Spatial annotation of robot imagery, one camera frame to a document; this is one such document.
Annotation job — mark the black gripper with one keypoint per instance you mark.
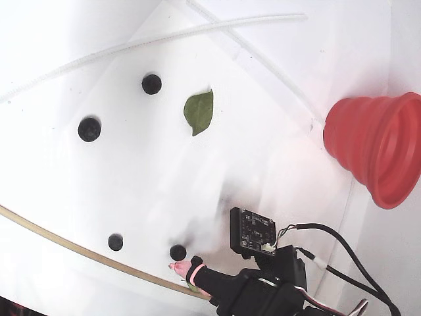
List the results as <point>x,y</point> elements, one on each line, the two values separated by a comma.
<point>227,280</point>

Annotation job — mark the small blueberry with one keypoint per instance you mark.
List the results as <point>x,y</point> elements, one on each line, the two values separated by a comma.
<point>151,84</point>

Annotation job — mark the red collapsible silicone cup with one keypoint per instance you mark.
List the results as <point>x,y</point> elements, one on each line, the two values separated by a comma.
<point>361,148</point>

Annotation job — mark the light green curled leaf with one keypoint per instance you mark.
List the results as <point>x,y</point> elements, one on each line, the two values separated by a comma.
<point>192,287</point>

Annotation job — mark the white paper sheet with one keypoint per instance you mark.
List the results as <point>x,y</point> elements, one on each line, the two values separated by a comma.
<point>164,181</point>

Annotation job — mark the long wooden stick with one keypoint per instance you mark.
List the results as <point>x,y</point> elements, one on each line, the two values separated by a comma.
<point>89,253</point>

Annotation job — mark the dark green flat leaf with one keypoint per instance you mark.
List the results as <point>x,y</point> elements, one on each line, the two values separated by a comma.
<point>199,112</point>

